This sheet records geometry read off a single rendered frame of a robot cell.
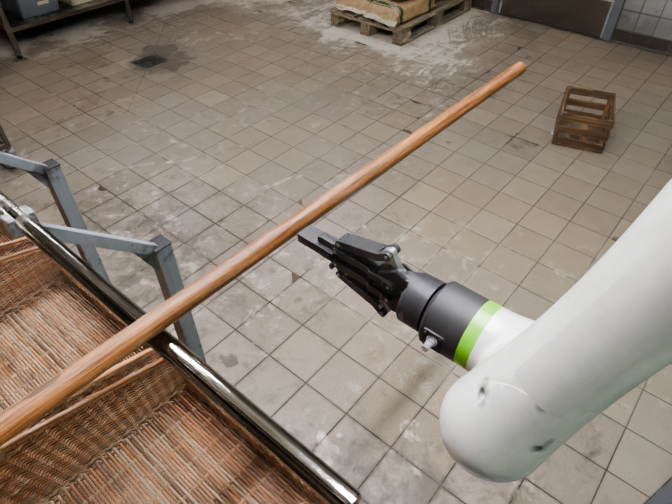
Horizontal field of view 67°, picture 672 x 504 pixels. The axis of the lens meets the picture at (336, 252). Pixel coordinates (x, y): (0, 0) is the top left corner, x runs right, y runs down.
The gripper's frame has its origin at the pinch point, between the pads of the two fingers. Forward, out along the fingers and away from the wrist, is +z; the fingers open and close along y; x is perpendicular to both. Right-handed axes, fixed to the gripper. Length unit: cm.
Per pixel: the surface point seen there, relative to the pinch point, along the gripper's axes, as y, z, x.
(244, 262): -1.0, 4.6, -11.1
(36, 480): 51, 34, -48
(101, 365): -0.9, 4.4, -33.7
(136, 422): 58, 35, -27
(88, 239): 12.9, 43.8, -17.7
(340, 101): 119, 179, 217
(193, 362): 1.5, -1.8, -25.6
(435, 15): 107, 205, 379
